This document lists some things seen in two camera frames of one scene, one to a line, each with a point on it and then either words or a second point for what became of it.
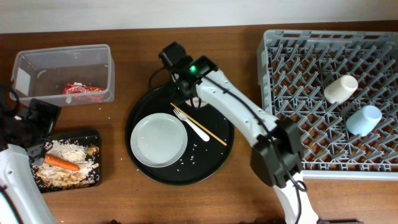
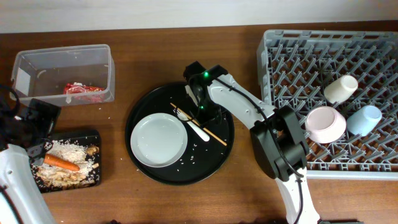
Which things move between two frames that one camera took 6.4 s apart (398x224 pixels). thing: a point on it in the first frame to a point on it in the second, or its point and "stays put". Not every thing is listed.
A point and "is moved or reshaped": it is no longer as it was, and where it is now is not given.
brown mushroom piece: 92,149 stays put
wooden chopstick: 205,137 to 197,123
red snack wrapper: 76,88 stays put
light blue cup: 364,121 stays put
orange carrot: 60,162 stays put
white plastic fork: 205,137 stays put
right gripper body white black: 179,89 to 208,111
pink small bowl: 195,102 is moved or reshaped
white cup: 339,91 stays put
